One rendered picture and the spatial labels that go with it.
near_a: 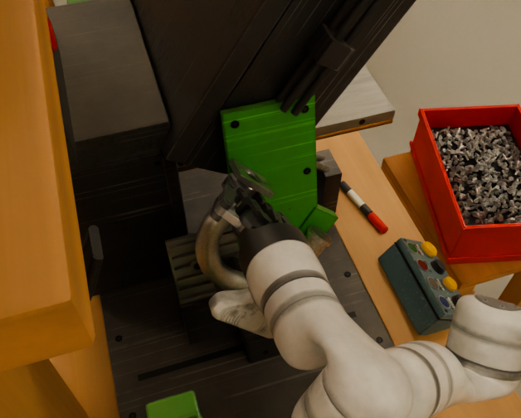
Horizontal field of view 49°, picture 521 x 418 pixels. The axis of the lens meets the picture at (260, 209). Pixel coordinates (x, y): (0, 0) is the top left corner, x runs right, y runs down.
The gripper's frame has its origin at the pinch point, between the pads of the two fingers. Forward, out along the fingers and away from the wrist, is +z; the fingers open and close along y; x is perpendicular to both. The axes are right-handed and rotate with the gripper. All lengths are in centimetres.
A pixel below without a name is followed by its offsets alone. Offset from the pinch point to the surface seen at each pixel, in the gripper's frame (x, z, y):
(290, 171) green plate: -4.7, 2.9, -5.3
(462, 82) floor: -43, 156, -159
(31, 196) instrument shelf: -7.9, -33.9, 30.7
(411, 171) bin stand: -10, 35, -54
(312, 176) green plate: -5.6, 2.9, -8.5
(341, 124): -11.7, 14.9, -15.5
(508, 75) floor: -59, 153, -175
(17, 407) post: 21.2, -19.2, 16.7
